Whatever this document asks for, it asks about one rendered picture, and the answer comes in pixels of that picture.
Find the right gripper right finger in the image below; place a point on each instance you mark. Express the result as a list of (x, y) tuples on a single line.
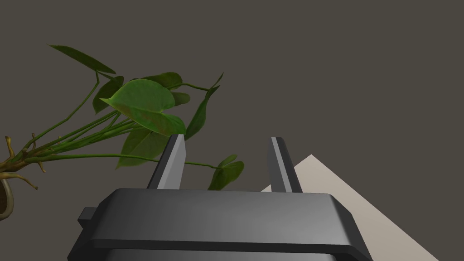
[(282, 168)]

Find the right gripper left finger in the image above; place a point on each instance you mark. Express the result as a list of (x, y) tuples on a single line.
[(172, 166)]

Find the green leafy potted plant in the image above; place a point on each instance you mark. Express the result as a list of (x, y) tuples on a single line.
[(145, 105)]

